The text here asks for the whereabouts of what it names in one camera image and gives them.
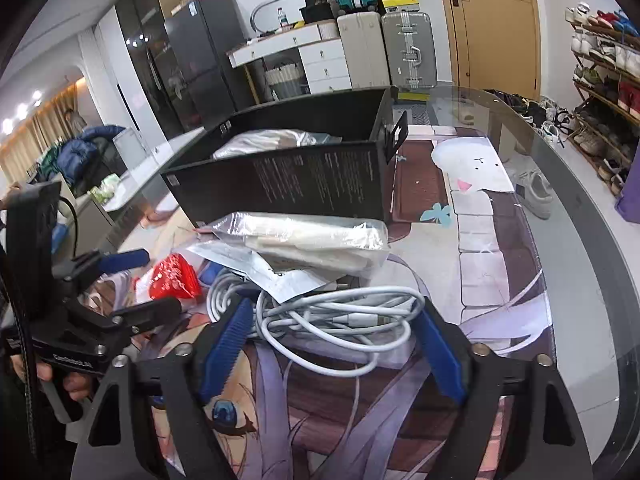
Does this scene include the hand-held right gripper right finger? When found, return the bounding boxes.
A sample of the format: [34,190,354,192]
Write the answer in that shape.
[419,299,594,480]

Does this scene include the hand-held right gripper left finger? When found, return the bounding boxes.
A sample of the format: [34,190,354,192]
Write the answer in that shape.
[70,296,255,480]

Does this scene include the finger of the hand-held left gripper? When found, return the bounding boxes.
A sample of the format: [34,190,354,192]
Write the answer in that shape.
[65,296,182,339]
[50,248,150,282]

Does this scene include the white cable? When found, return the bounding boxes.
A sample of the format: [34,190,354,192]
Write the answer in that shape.
[205,269,427,374]

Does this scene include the zip bag with cream cloth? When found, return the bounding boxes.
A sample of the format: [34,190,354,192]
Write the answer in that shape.
[192,211,390,275]

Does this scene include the black cardboard box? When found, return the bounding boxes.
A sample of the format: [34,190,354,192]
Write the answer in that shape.
[160,86,410,224]

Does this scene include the zip bag with grey cloth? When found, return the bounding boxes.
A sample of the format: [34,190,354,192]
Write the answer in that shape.
[212,128,347,161]

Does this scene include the person's left hand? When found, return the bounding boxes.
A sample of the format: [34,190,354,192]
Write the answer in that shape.
[9,354,97,404]

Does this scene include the red packet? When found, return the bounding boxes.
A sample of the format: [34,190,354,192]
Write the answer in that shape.
[133,253,202,302]

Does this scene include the white green medicine packet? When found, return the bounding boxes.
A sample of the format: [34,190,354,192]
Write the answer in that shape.
[184,239,327,304]

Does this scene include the printed desk mat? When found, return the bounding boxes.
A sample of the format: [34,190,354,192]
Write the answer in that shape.
[75,102,557,480]

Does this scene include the white side table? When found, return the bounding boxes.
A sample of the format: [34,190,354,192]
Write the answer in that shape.
[101,127,207,212]

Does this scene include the blue down jacket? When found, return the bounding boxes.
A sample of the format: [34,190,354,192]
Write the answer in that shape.
[54,124,127,187]

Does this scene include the beige curtains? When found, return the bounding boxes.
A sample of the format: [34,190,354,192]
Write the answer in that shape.
[0,84,87,187]

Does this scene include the white sneaker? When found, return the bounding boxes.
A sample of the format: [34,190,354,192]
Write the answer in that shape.
[514,168,555,220]

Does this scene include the dark glass wardrobe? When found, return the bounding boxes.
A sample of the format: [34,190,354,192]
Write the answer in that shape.
[113,0,192,139]

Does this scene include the dark grey refrigerator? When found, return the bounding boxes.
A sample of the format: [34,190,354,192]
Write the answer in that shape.
[163,0,257,134]

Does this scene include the wicker basket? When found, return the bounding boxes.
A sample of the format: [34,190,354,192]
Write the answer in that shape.
[263,62,306,100]

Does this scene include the purple bag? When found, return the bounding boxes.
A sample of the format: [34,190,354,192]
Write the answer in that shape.
[615,179,640,219]

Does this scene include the pile of shoes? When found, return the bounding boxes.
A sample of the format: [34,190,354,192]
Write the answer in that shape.
[484,88,577,149]

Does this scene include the white dresser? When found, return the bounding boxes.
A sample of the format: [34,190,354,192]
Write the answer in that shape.
[225,23,352,104]

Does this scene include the silver suitcase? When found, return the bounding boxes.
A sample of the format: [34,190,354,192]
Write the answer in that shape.
[380,9,439,89]

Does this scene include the wooden shoe rack with shoes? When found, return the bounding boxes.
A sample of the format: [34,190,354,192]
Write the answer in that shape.
[564,2,640,197]

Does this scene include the beige suitcase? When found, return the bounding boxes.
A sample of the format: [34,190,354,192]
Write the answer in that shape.
[336,9,391,90]

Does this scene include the black bag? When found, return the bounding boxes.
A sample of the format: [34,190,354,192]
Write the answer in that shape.
[296,0,337,24]

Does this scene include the wooden door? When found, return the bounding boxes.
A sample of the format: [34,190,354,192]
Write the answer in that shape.
[433,0,544,102]

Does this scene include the black cable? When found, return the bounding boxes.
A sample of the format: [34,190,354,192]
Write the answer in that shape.
[57,198,81,257]

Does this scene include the oval chrome mirror frame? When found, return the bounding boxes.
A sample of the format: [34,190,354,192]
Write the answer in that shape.
[249,0,306,36]

